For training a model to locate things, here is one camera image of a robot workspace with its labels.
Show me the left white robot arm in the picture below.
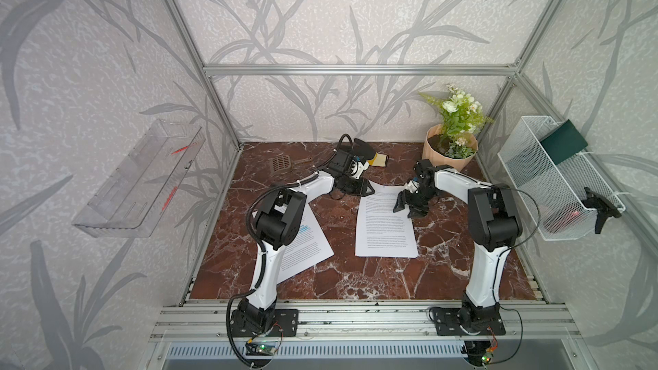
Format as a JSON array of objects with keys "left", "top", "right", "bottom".
[{"left": 226, "top": 139, "right": 376, "bottom": 336}]

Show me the dark green book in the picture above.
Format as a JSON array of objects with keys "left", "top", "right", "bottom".
[{"left": 540, "top": 120, "right": 589, "bottom": 165}]

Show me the terracotta flower pot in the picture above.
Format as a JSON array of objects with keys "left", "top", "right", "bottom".
[{"left": 422, "top": 124, "right": 478, "bottom": 171}]

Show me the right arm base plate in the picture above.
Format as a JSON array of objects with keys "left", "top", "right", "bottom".
[{"left": 428, "top": 307, "right": 507, "bottom": 337}]

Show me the green artificial plant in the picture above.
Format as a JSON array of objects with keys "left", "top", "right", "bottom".
[{"left": 420, "top": 85, "right": 494, "bottom": 159}]

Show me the black corrugated cable conduit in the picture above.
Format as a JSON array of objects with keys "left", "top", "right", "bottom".
[{"left": 224, "top": 133, "right": 356, "bottom": 368}]

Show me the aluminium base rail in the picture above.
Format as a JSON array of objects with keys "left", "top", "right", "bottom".
[{"left": 149, "top": 300, "right": 582, "bottom": 343}]

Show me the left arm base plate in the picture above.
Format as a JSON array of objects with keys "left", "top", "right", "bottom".
[{"left": 229, "top": 309, "right": 299, "bottom": 337}]

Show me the plain printed paper document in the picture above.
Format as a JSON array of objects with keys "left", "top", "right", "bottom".
[{"left": 355, "top": 182, "right": 418, "bottom": 259}]

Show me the highlighted printed paper document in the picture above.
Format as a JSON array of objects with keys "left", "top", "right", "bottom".
[{"left": 260, "top": 204, "right": 334, "bottom": 287}]

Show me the clear acrylic wall shelf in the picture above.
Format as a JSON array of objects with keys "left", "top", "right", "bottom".
[{"left": 72, "top": 119, "right": 206, "bottom": 238}]

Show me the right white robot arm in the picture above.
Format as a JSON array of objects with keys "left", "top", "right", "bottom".
[{"left": 393, "top": 159, "right": 523, "bottom": 336}]

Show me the white wire mesh basket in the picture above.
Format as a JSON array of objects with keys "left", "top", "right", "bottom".
[{"left": 498, "top": 116, "right": 625, "bottom": 241}]

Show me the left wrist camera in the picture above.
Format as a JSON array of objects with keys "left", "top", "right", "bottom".
[{"left": 346, "top": 156, "right": 369, "bottom": 180}]

